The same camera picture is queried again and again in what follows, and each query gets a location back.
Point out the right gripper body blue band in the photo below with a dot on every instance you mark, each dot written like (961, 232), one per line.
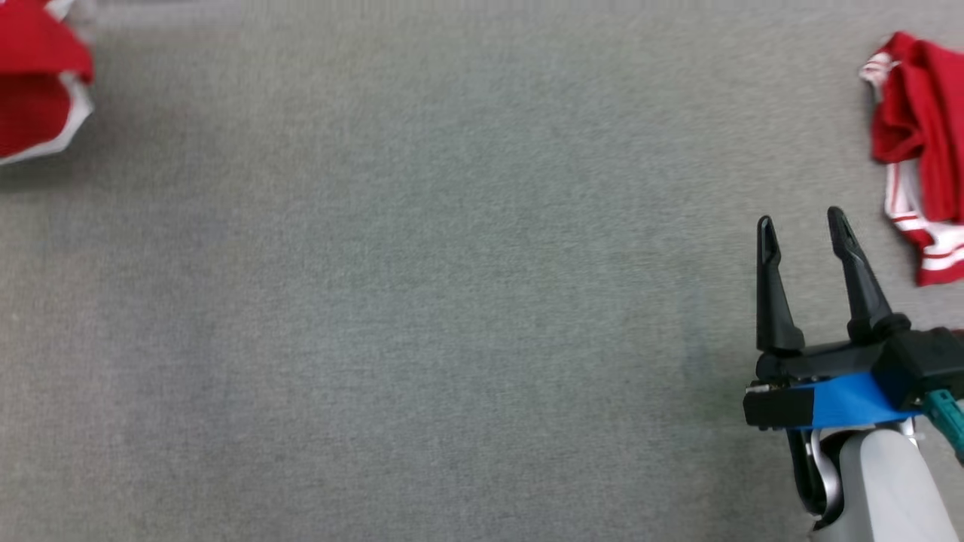
(843, 399)

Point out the red Bulls jersey white band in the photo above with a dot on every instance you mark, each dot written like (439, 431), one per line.
(34, 75)

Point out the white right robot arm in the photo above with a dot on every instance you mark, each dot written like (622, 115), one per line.
(881, 489)

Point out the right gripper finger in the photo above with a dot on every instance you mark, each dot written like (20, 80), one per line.
(862, 293)
(772, 309)

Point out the red white-trimmed shorts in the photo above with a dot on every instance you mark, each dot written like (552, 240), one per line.
(926, 113)

